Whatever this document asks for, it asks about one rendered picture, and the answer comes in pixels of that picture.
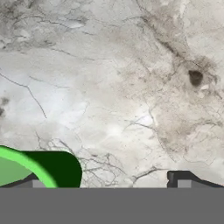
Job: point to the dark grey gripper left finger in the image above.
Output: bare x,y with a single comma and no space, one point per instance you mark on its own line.
34,183

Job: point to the green cup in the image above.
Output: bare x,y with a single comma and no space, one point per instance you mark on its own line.
55,166

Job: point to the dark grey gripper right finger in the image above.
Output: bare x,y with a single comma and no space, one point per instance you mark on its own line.
184,180

